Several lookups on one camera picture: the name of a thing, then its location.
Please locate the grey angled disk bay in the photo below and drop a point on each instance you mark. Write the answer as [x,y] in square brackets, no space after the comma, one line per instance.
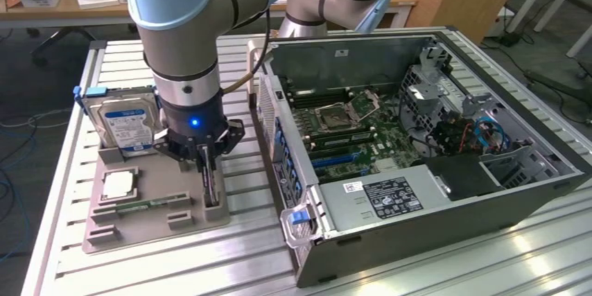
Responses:
[517,167]

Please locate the graphics card with metal bracket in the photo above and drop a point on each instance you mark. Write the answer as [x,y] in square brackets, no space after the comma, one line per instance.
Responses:
[212,188]

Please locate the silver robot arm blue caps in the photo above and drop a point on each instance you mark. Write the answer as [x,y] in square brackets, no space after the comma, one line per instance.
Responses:
[184,15]

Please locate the green motherboard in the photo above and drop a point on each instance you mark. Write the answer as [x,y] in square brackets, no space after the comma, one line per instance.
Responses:
[388,143]

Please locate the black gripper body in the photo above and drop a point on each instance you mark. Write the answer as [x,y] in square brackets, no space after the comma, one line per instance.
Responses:
[193,112]

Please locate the black power adapter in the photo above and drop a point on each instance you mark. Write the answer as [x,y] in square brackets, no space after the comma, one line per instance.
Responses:
[505,39]

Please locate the hard disk with blue rails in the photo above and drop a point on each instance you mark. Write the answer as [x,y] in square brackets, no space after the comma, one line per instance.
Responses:
[124,126]

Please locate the perforated metal disk bay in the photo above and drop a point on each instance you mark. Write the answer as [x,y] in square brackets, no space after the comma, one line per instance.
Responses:
[425,102]

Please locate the grey power supply unit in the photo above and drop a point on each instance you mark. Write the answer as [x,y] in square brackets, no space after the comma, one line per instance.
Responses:
[369,199]

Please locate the green RAM stick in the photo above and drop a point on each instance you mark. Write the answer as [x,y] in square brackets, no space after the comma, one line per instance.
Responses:
[138,204]

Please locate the black stand base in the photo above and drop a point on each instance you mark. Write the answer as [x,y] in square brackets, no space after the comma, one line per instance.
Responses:
[60,37]

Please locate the black RAM slot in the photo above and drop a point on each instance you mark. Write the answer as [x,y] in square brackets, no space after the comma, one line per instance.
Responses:
[318,100]
[324,91]
[324,96]
[318,104]

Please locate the dark brown fixture rail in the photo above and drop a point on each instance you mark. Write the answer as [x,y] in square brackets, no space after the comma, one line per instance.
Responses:
[262,129]

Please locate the open black PC case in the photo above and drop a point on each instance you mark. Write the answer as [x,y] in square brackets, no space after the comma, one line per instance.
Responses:
[416,240]

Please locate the silver CPU chip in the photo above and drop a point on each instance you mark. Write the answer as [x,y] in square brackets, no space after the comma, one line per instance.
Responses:
[118,186]

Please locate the metal socket cover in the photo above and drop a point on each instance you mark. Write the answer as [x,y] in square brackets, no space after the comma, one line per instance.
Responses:
[366,102]

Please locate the blue expansion slot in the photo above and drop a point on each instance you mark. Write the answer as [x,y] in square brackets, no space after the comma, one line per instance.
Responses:
[334,160]

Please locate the beige corner fixture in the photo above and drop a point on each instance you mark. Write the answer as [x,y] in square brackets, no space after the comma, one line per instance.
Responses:
[253,53]

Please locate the grey parts rack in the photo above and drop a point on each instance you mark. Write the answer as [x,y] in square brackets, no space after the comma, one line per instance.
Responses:
[157,226]

